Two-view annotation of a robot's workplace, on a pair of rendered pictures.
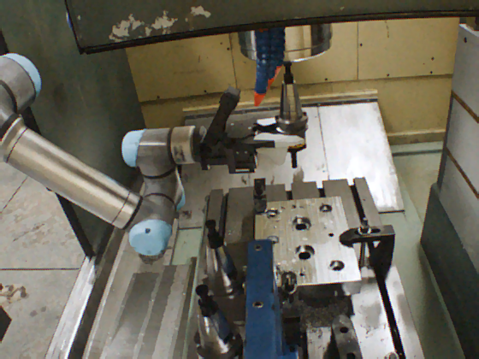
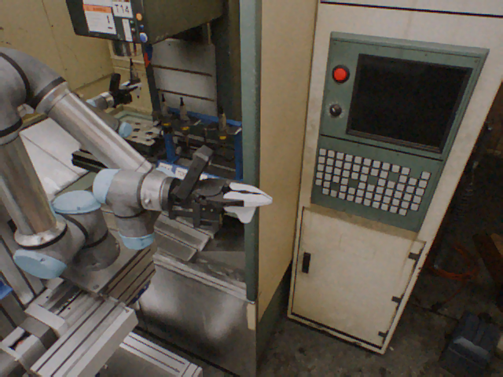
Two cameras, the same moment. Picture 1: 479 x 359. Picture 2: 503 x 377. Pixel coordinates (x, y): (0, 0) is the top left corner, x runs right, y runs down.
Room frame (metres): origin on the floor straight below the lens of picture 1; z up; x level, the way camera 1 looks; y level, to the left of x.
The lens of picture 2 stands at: (-0.55, 1.51, 2.01)
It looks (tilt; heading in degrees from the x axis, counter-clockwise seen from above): 38 degrees down; 288
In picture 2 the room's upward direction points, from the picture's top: straight up
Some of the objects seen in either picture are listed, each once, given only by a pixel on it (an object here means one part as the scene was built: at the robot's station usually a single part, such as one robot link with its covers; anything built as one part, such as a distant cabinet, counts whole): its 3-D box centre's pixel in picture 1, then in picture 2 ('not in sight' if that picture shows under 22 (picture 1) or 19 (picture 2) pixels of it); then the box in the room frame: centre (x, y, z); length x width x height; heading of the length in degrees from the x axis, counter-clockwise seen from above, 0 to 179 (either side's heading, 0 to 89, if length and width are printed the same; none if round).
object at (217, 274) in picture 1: (219, 259); (164, 107); (0.40, 0.05, 1.26); 0.04 x 0.04 x 0.07
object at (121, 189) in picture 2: not in sight; (124, 189); (-0.11, 1.02, 1.56); 0.11 x 0.08 x 0.09; 7
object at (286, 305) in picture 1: (290, 301); (163, 143); (0.52, -0.06, 0.97); 0.13 x 0.03 x 0.15; 173
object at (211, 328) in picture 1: (212, 324); (182, 111); (0.29, 0.06, 1.26); 0.04 x 0.04 x 0.07
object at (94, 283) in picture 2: not in sight; (94, 264); (0.17, 0.94, 1.13); 0.36 x 0.22 x 0.06; 83
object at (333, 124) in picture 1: (286, 169); (75, 145); (1.33, -0.18, 0.75); 0.89 x 0.67 x 0.26; 83
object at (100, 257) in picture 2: not in sight; (91, 243); (0.17, 0.93, 1.21); 0.15 x 0.15 x 0.10
